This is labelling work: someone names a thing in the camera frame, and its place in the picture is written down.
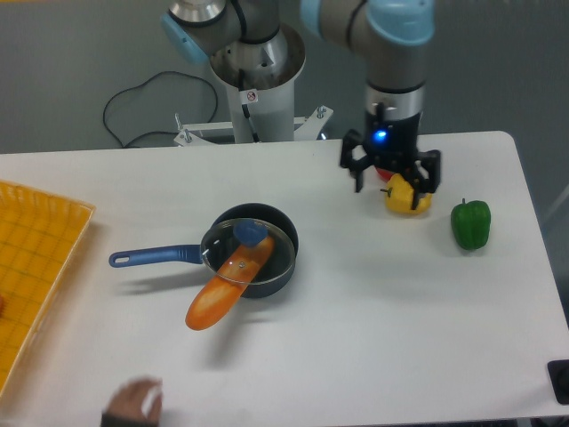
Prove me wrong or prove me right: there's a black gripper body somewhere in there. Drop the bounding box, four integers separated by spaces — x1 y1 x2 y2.
364 104 421 175

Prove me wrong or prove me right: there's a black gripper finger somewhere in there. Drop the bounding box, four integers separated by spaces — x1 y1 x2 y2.
340 129 369 193
406 149 442 210

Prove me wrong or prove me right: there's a glass pot lid blue knob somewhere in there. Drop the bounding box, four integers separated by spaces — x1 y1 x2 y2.
201 218 295 286

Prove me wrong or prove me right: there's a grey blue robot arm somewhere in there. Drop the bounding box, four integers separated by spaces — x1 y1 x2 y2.
161 1 441 210

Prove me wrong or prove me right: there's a dark sleeved forearm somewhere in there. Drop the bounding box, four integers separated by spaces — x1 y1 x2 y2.
100 413 158 427

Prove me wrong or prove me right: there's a person's hand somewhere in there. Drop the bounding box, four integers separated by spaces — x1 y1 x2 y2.
103 377 163 423

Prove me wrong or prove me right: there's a red bell pepper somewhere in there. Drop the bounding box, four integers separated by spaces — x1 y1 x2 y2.
375 167 394 182

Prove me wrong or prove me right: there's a yellow bell pepper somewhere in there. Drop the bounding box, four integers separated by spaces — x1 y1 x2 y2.
382 173 432 215

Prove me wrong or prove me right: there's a green bell pepper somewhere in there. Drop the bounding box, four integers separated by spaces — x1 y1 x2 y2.
451 199 492 251

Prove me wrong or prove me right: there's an orange toy baguette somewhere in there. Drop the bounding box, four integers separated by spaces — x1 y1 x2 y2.
185 237 276 331

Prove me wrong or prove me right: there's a dark blue saucepan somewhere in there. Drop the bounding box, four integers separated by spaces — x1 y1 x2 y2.
108 203 299 299

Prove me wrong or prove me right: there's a black device at table edge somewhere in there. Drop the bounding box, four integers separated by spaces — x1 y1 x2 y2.
547 359 569 406

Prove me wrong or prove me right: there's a yellow woven basket tray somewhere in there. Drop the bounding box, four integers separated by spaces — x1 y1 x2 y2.
1 181 96 392

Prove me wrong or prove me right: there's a black cable on floor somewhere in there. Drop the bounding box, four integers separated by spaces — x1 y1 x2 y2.
102 70 219 149

